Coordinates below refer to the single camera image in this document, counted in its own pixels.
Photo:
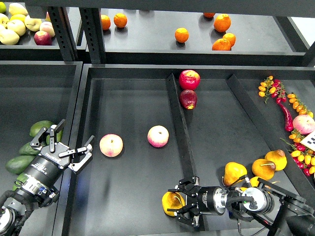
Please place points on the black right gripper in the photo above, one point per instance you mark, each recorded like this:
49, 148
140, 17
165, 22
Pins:
202, 201

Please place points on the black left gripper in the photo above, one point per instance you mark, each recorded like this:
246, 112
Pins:
48, 166

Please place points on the dark green avocado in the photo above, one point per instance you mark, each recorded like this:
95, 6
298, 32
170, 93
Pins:
26, 149

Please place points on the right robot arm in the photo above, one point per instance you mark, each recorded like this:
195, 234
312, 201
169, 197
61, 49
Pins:
279, 211

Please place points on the green avocado right of pile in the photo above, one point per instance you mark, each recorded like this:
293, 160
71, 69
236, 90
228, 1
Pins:
59, 137

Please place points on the green avocado of pile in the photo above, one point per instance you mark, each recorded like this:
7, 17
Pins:
59, 137
35, 128

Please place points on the green avocado top of pile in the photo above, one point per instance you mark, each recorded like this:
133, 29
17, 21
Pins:
35, 128

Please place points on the dark avocado left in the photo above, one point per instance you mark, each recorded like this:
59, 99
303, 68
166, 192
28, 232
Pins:
17, 164

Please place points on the pink apple left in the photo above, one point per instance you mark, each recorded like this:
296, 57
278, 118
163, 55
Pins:
111, 145

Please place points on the pink apple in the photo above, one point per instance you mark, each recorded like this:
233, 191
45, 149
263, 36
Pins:
158, 136
111, 145

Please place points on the black left tray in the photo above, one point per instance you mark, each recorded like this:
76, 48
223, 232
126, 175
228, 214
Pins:
31, 91

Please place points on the black tray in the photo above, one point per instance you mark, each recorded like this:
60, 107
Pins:
31, 91
121, 196

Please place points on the pink apple center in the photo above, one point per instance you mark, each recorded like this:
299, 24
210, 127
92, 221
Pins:
158, 136

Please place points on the black center tray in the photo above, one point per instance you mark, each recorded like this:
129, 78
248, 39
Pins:
121, 196

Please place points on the dark red apple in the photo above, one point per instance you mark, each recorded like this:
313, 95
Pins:
188, 99

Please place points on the red apple on left shelf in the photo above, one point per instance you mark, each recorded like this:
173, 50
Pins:
42, 38

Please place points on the bright red apple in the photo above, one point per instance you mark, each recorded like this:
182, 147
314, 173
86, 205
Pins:
189, 79

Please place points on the cherry tomato bunch bottom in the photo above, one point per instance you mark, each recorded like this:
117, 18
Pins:
302, 155

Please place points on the cherry tomato bunch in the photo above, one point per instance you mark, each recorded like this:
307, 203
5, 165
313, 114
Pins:
302, 155
272, 88

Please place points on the pale pink peach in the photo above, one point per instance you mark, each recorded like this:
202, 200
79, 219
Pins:
47, 27

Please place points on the pale yellow apple front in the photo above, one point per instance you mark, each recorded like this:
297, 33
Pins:
9, 37

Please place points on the pale yellow apple with stem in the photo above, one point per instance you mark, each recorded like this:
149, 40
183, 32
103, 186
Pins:
32, 24

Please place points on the red chili pepper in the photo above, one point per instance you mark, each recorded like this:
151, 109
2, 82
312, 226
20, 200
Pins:
288, 121

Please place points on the pale yellow apple middle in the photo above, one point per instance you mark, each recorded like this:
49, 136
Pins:
17, 26

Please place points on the orange on shelf far left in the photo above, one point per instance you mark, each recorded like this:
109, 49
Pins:
105, 22

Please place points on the white marker tag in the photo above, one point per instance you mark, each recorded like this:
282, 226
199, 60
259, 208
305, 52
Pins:
309, 141

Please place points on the pink apple right bin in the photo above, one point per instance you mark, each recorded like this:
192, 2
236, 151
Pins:
305, 124

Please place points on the cherry tomato bunch top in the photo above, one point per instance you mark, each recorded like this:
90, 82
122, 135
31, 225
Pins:
272, 88

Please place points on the orange on shelf front right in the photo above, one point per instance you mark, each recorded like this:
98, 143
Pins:
221, 45

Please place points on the orange on shelf center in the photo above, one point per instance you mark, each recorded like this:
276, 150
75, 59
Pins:
181, 35

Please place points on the orange on shelf right small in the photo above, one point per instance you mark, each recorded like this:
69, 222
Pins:
231, 38

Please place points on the large orange on shelf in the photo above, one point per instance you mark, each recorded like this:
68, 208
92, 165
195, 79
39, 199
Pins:
222, 23

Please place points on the orange on shelf back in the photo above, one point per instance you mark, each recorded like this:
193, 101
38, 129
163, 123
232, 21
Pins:
208, 15

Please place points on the black shelf post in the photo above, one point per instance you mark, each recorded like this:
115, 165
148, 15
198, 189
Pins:
92, 26

